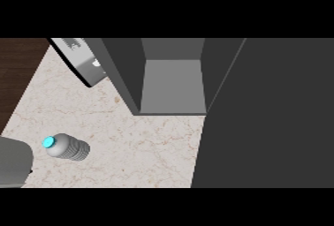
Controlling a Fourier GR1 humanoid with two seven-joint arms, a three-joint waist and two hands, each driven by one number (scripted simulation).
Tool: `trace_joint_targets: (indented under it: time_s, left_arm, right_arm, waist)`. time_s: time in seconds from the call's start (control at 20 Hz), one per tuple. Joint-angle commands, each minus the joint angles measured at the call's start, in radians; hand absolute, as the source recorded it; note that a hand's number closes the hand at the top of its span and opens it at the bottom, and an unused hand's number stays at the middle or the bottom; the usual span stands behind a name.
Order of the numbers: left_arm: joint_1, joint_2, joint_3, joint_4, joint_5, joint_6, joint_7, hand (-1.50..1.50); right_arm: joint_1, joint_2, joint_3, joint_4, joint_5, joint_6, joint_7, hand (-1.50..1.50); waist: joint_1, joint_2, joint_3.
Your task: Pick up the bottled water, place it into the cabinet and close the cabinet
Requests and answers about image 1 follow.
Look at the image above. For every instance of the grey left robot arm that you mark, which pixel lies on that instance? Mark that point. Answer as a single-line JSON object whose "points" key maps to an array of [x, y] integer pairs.
{"points": [[13, 161]]}

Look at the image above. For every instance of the dark grey cabinet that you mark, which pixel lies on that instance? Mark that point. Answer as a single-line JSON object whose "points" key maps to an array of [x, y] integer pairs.
{"points": [[168, 85]]}

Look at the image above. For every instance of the clear water bottle blue cap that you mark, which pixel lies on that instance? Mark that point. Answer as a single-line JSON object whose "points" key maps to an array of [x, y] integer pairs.
{"points": [[66, 147]]}

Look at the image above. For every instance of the grey appliance black edge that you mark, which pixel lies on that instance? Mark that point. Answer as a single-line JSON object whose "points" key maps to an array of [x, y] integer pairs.
{"points": [[83, 61]]}

